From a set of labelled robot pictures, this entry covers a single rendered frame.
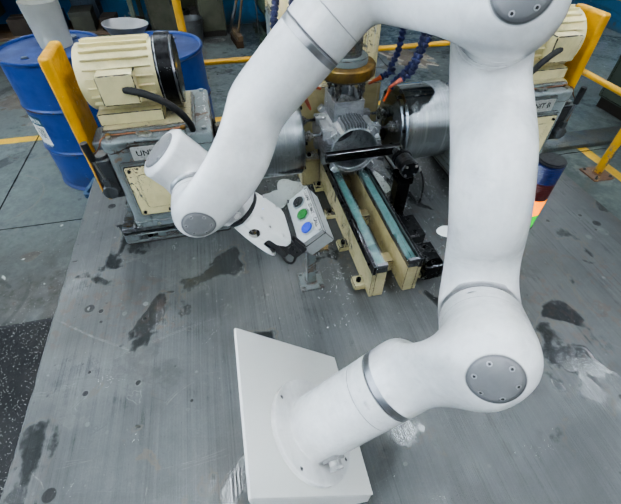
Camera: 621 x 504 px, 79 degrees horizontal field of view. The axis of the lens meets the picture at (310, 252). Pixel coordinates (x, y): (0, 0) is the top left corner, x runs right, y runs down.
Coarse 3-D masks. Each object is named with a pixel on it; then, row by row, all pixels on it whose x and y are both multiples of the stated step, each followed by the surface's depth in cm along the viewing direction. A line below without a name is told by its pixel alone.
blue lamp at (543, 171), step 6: (540, 168) 83; (546, 168) 82; (552, 168) 87; (564, 168) 82; (540, 174) 84; (546, 174) 83; (552, 174) 83; (558, 174) 83; (540, 180) 85; (546, 180) 84; (552, 180) 84
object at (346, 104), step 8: (344, 88) 127; (352, 88) 126; (328, 96) 123; (344, 96) 124; (352, 96) 128; (328, 104) 125; (336, 104) 118; (344, 104) 119; (352, 104) 120; (360, 104) 120; (328, 112) 126; (336, 112) 120; (344, 112) 121; (352, 112) 122; (360, 112) 122; (336, 120) 122
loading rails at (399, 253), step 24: (336, 192) 125; (360, 192) 133; (336, 216) 130; (360, 216) 115; (384, 216) 115; (336, 240) 122; (360, 240) 107; (384, 240) 117; (408, 240) 107; (360, 264) 111; (384, 264) 100; (408, 264) 102; (360, 288) 110; (408, 288) 111
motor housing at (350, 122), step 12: (324, 120) 127; (348, 120) 120; (360, 120) 120; (360, 132) 135; (324, 144) 122; (336, 144) 140; (348, 144) 138; (360, 144) 134; (372, 144) 126; (324, 156) 125; (348, 168) 129; (360, 168) 128
